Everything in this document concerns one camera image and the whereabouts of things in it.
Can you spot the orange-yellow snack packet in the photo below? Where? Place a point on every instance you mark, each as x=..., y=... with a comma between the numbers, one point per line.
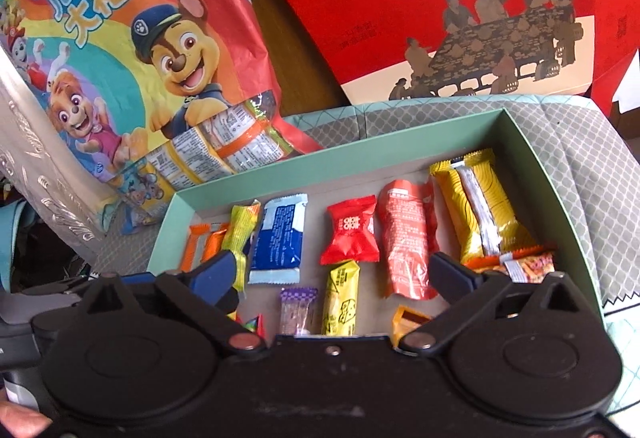
x=407, y=320

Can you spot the yellow-green snack packet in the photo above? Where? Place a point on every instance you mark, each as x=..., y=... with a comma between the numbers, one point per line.
x=240, y=233

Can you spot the glossy red candy packet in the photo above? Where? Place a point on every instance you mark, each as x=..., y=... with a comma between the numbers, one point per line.
x=349, y=228

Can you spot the orange snack stick packet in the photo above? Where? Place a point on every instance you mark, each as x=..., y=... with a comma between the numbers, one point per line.
x=190, y=248
x=212, y=243

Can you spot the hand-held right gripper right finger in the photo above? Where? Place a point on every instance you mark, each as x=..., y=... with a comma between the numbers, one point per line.
x=450, y=275

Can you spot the large orange snack packet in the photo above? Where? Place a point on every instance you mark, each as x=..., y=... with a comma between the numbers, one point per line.
x=525, y=268

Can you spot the purple candy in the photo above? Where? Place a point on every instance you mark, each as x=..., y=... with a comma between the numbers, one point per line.
x=298, y=310

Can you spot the person's left hand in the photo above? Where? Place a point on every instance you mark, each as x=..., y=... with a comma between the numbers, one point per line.
x=22, y=420

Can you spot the blue white snack packet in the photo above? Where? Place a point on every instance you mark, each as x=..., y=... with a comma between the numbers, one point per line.
x=277, y=238

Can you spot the long yellow snack packet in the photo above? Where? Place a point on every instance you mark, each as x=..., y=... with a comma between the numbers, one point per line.
x=341, y=298

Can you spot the teal cloth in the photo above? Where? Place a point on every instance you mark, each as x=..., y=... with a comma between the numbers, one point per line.
x=17, y=238

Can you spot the mint green cardboard box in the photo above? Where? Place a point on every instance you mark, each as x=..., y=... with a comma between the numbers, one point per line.
x=545, y=188

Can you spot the orange-red snack packet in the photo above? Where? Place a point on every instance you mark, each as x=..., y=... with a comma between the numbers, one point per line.
x=405, y=238

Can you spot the cartoon dog snack bag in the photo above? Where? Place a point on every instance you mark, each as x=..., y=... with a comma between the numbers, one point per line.
x=125, y=43

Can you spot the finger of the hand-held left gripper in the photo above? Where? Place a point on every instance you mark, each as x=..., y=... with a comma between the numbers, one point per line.
x=137, y=279

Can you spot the yellow striped snack packet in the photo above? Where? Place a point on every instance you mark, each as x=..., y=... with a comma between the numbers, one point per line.
x=495, y=203

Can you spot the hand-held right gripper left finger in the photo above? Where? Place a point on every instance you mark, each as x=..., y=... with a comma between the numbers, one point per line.
x=220, y=270

